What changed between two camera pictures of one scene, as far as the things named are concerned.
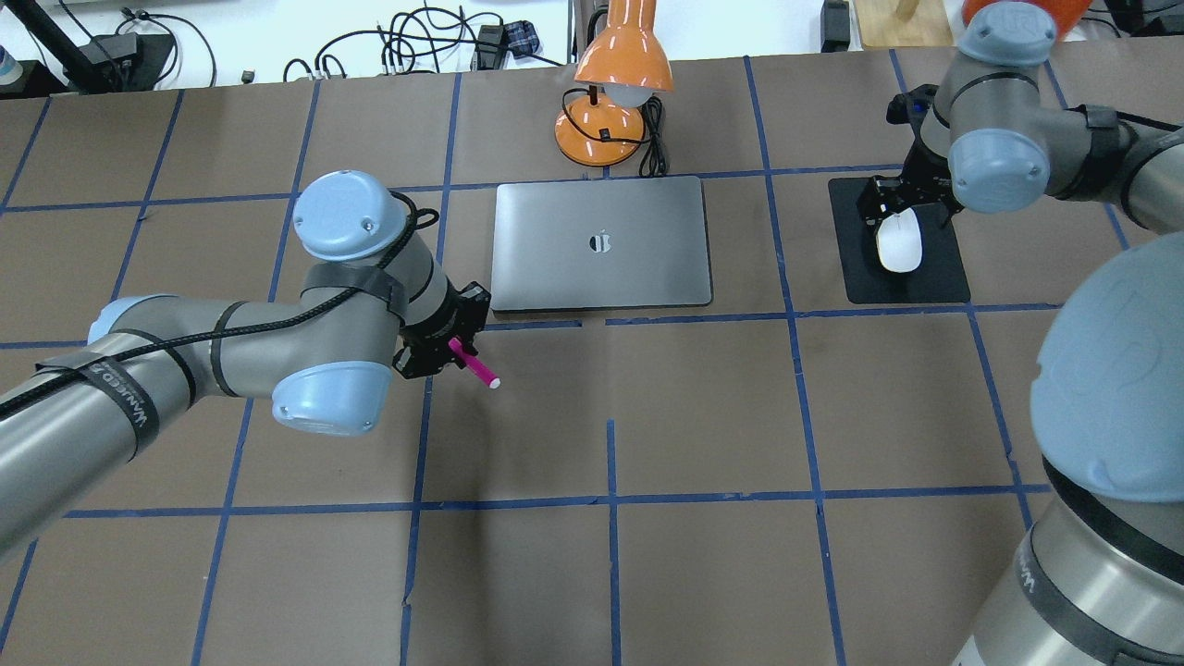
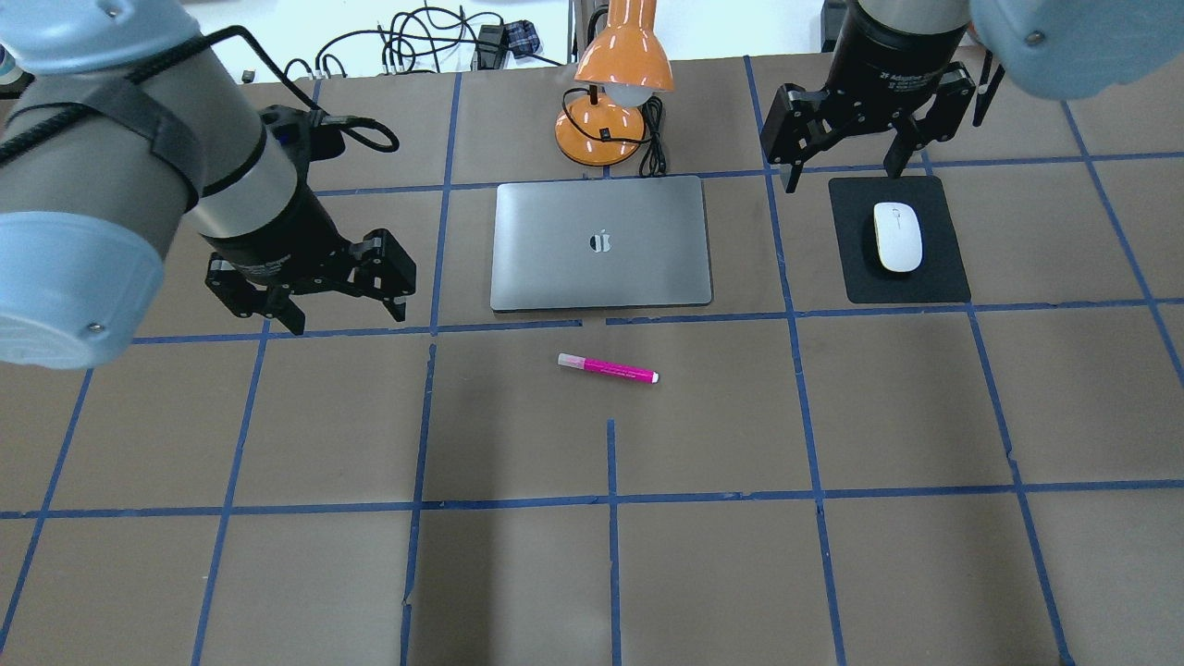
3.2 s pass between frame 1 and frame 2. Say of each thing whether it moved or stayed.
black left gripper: moved
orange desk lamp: stayed
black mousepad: stayed
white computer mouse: stayed
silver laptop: stayed
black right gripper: moved
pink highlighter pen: moved
